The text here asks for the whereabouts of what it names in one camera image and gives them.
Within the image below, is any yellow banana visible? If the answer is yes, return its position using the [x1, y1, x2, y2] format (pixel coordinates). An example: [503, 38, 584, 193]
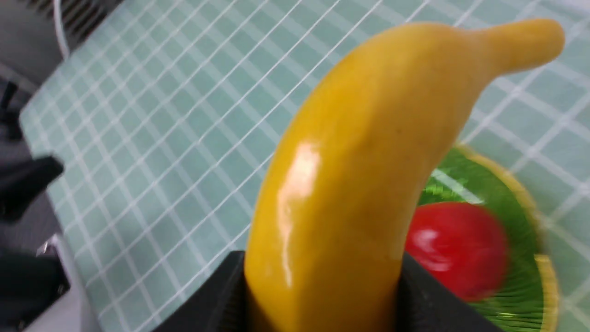
[244, 18, 565, 332]

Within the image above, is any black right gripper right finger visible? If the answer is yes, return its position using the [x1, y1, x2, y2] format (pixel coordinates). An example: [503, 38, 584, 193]
[395, 253, 502, 332]

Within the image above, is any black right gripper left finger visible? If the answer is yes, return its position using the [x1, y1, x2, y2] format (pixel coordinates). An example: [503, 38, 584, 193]
[154, 251, 248, 332]

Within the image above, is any green leaf-pattern plate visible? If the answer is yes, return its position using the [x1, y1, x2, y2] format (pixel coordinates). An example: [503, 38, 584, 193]
[419, 145, 559, 332]

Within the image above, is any red apple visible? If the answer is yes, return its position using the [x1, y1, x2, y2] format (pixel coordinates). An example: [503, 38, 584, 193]
[405, 202, 509, 302]

